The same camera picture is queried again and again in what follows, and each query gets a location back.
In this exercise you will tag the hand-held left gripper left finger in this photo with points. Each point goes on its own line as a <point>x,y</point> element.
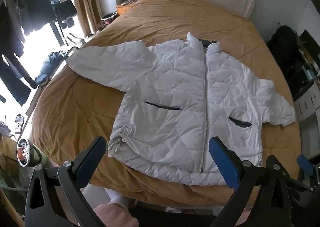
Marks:
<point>92,155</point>

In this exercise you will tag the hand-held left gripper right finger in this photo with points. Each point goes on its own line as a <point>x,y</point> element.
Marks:
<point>223,162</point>

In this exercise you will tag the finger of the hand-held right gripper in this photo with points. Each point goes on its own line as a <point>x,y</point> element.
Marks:
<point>306,167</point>

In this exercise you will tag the white puffer jacket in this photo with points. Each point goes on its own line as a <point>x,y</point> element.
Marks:
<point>175,92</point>

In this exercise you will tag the white drawer cabinet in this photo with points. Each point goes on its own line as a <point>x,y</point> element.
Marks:
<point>308,117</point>

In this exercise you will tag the green round bin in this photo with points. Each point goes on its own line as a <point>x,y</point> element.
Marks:
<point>32,157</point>

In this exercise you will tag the person's left leg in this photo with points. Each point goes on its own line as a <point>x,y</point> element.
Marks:
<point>115,217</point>

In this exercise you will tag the pair of shoes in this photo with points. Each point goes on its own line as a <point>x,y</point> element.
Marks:
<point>19,123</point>

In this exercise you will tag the dark desk shelf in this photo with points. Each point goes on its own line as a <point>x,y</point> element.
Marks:
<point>307,79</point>

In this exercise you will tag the dark blue bag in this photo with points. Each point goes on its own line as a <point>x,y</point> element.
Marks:
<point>50,64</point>

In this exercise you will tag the hanging black pants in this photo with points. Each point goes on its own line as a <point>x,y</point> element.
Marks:
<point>15,79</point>

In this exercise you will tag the black backpack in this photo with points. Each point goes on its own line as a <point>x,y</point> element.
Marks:
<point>285,59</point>

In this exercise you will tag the black flat screen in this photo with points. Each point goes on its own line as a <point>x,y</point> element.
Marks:
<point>311,41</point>

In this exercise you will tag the wooden nightstand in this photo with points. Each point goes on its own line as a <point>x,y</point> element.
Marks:
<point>123,9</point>

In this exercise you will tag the tan bed blanket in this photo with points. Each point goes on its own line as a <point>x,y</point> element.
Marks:
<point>187,16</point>

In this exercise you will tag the hanging black coat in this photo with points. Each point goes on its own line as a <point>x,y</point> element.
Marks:
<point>32,1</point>

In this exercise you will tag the black bed frame rail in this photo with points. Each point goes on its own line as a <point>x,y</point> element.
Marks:
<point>162,208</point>

